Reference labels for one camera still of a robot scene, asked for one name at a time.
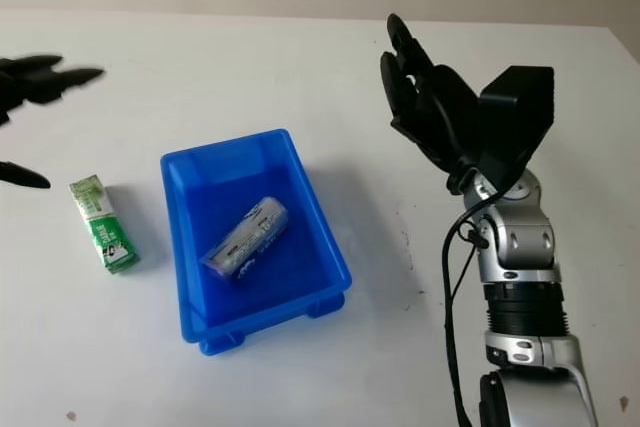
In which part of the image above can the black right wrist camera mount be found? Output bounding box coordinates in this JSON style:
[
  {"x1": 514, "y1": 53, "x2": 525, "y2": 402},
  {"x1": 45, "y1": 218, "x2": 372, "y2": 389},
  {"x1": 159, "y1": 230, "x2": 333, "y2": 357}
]
[{"x1": 478, "y1": 65, "x2": 557, "y2": 194}]

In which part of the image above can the blue plastic tray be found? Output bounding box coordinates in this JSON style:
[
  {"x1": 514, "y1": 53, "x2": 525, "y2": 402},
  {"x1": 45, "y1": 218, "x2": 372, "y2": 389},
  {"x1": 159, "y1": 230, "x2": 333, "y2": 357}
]
[{"x1": 159, "y1": 127, "x2": 353, "y2": 358}]

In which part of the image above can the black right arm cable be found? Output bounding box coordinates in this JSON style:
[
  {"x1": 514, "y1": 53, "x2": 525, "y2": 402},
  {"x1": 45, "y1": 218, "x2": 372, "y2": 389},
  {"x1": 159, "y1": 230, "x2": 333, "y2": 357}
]
[{"x1": 441, "y1": 171, "x2": 504, "y2": 427}]

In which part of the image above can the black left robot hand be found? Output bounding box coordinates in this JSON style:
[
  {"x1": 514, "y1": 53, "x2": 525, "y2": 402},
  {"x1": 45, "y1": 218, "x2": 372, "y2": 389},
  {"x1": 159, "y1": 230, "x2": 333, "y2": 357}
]
[{"x1": 0, "y1": 53, "x2": 107, "y2": 191}]

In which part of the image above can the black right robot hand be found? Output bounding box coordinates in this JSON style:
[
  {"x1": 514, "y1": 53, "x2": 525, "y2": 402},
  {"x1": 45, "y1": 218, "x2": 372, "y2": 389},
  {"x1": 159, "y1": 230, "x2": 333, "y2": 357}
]
[{"x1": 379, "y1": 12, "x2": 494, "y2": 188}]

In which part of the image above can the green and white carton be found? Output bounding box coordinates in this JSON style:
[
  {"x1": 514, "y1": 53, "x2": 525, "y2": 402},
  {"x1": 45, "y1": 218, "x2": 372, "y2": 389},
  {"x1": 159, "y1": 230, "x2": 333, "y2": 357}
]
[{"x1": 68, "y1": 173, "x2": 142, "y2": 276}]

